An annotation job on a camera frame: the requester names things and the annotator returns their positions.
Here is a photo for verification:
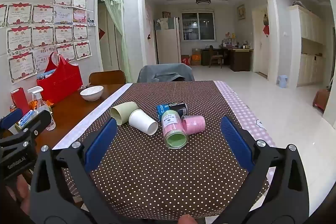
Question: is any group of wall certificates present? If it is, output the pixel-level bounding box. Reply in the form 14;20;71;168
0;0;93;84

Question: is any dark wooden desk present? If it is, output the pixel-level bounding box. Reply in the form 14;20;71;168
201;47;254;72

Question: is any green paper cup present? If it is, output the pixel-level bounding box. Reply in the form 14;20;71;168
110;101;139;126

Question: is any grey jacket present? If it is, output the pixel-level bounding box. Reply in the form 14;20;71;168
136;63;195;83

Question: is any clear spray bottle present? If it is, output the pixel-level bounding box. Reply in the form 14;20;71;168
28;86;56;131

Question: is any brown dotted tablecloth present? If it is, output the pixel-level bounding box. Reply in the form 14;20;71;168
52;80;271;220

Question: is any white tall cabinet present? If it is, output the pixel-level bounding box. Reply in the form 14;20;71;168
289;5;326;87

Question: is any white paper cup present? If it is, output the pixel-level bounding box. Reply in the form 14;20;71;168
128;109;159;134

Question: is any pink checked tablecloth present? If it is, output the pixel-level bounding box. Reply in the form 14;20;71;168
213;80;277;188

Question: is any brown cardboard box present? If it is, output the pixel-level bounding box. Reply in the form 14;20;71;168
191;49;202;65

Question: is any clear jar green lid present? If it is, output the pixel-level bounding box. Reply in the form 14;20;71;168
161;110;188;149

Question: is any person's right hand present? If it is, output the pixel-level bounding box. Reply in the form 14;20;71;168
178;214;196;224

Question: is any dark wooden chair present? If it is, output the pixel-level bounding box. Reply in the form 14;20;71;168
209;45;223;68

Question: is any white door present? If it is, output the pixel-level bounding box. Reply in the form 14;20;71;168
252;7;269;77

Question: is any white refrigerator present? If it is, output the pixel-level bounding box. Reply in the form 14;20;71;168
154;17;181;65

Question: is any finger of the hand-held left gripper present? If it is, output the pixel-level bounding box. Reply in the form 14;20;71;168
14;109;52;136
0;108;24;130

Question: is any person's left hand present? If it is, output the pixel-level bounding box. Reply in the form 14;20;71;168
3;178;32;217

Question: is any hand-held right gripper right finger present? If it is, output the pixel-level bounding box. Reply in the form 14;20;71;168
220;116;310;224

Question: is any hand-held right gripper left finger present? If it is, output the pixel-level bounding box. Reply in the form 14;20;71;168
29;118;118;224

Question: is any blue and black can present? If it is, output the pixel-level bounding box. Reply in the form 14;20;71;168
157;102;187;119

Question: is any red felt bag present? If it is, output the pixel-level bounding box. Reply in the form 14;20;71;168
36;52;83;105

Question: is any window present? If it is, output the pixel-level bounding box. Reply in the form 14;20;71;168
182;12;215;41

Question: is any pink plastic cup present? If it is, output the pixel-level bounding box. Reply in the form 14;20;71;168
181;115;206;134

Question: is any white and blue packet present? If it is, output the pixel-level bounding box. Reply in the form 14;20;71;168
18;109;38;127

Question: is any white bowl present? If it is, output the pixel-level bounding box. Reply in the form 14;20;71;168
80;85;104;102

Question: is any green door curtain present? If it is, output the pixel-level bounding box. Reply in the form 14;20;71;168
97;0;132;83

